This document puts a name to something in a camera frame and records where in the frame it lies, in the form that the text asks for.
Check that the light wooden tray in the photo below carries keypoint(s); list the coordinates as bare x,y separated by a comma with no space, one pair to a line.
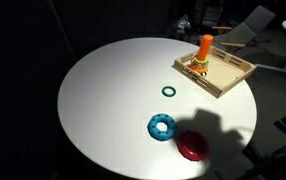
225,71

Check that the grey lounge chair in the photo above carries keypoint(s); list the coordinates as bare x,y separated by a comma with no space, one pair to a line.
246,32

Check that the orange stacking stand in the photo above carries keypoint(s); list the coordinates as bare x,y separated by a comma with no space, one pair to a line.
200,62

